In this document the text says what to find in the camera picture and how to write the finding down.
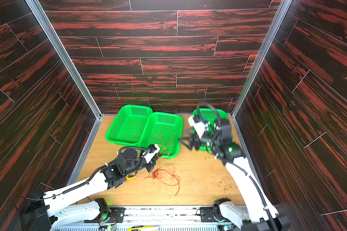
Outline green basket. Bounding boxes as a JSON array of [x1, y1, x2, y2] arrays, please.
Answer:
[[193, 107, 236, 154], [138, 112, 184, 159], [105, 105, 153, 146]]

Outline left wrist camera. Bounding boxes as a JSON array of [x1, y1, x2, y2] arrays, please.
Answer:
[[144, 144, 160, 163]]

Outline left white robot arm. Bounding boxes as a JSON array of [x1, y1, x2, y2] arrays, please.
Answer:
[[20, 144, 163, 231]]

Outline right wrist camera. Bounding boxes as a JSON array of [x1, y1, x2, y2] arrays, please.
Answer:
[[188, 115, 211, 139]]

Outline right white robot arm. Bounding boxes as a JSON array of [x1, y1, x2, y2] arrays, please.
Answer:
[[179, 102, 291, 231]]

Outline left green basket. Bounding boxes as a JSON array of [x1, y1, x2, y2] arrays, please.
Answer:
[[105, 105, 153, 146]]

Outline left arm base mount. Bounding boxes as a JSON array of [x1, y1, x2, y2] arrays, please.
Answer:
[[84, 207, 126, 224]]

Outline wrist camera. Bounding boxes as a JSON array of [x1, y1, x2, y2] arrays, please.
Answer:
[[188, 115, 211, 139], [144, 144, 160, 163]]

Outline red orange cables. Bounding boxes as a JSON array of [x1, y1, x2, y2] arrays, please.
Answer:
[[144, 164, 181, 196]]

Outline yellow tape measure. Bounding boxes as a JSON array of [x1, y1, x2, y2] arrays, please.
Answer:
[[126, 172, 136, 181]]

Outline middle green basket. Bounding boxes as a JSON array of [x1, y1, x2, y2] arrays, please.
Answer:
[[138, 112, 184, 159]]

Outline right green basket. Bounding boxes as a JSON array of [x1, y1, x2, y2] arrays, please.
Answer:
[[193, 107, 236, 154]]

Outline orange cable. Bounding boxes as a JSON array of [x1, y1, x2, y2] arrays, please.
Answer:
[[152, 132, 179, 157]]

